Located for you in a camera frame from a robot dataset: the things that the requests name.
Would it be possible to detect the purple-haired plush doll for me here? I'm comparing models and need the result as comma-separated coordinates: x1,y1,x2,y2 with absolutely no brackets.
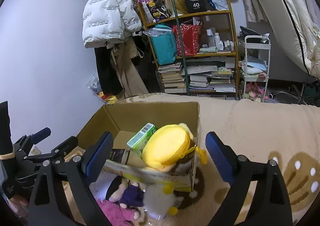
89,172,147,209

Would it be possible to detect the white rolling cart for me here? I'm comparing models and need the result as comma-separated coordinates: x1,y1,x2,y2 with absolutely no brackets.
239,33,271,103

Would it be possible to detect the white fluffy egg plush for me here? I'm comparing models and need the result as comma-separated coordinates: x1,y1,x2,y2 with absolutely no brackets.
143,183,184,221

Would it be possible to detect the cardboard box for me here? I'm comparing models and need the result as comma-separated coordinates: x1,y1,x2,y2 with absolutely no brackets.
69,102,200,192

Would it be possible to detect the stack of books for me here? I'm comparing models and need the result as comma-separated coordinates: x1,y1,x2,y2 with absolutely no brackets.
158,62,187,94

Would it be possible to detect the green pole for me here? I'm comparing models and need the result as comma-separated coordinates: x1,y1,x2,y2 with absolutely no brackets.
170,0,190,96

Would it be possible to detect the wooden bookshelf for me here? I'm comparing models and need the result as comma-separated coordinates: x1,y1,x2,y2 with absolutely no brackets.
138,0,239,96

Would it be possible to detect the beige patterned rug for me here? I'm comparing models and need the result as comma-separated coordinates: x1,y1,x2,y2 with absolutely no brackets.
118,93,319,223

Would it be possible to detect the pink plush bear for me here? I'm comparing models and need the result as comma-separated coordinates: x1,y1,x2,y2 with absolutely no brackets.
96,199,140,226

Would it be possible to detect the green tissue pack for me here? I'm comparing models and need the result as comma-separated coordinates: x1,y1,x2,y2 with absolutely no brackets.
127,123,156,159

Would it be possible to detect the person's left hand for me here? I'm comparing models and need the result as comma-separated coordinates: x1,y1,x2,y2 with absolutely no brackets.
8,195,29,217

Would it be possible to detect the teal bag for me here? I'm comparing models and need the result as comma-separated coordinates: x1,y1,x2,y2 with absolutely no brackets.
150,24,177,65

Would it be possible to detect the wall power socket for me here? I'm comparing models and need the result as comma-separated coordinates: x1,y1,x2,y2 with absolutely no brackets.
29,145,42,156

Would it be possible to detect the black box with 40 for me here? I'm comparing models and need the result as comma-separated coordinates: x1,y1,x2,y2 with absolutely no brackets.
185,0,207,13

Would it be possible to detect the white puffer jacket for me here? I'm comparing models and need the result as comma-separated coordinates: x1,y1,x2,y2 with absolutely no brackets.
82,0,142,48

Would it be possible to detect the beige trench coat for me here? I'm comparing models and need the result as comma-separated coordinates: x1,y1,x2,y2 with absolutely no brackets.
111,38,149,98

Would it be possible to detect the red gift bag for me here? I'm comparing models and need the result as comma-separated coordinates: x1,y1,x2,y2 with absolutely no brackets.
172,24,202,57

